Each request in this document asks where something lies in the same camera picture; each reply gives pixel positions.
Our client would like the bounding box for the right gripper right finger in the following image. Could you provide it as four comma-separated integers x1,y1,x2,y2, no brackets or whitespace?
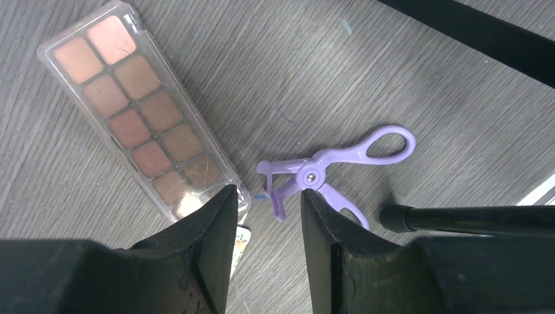
301,190,554,313

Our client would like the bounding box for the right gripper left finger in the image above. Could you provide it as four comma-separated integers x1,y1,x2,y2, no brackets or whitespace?
1,185,238,313

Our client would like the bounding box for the eyeshadow palette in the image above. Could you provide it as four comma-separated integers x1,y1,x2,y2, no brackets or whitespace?
37,1,251,222

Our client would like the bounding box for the black tripod stand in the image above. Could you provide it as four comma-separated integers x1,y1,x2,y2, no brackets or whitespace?
377,0,555,237

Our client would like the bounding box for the purple eyelash curler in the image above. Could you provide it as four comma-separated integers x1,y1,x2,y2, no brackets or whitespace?
256,125,416,230

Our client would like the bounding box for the small printed cream tube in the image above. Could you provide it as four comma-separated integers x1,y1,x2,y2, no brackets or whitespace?
230,226,251,279

